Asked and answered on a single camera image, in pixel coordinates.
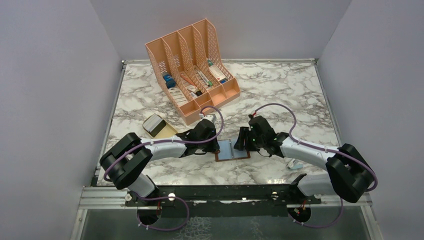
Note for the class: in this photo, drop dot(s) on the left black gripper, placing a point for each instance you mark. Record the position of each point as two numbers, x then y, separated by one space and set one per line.
213 147

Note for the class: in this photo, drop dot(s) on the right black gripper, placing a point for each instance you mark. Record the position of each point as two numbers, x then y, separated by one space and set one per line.
242 142

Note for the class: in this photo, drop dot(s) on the brown leather card holder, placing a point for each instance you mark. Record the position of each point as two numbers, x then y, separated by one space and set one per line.
227 152

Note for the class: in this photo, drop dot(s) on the stack of credit cards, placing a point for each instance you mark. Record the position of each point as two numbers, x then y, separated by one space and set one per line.
154 124

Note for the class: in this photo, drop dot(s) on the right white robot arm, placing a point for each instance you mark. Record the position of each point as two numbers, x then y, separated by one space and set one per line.
347 173

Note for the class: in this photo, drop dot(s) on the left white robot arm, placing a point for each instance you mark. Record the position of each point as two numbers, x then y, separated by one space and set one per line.
124 162

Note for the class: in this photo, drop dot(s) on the tan oval tray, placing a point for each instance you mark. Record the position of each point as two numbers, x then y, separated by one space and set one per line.
162 130

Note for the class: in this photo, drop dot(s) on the white labelled box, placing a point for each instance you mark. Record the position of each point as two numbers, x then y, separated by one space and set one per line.
178 96

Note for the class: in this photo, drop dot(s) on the small white blue object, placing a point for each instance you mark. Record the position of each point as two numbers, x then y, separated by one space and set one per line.
294 164

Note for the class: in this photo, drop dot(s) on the red white box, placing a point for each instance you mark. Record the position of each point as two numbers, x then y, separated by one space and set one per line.
217 73

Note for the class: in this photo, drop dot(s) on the pink plastic file organizer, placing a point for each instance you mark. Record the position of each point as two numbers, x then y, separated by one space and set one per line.
186 55

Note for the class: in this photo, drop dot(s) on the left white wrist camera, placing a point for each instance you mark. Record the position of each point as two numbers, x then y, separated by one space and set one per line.
210 117

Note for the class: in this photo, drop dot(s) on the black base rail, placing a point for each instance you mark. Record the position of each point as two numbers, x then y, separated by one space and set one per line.
215 201

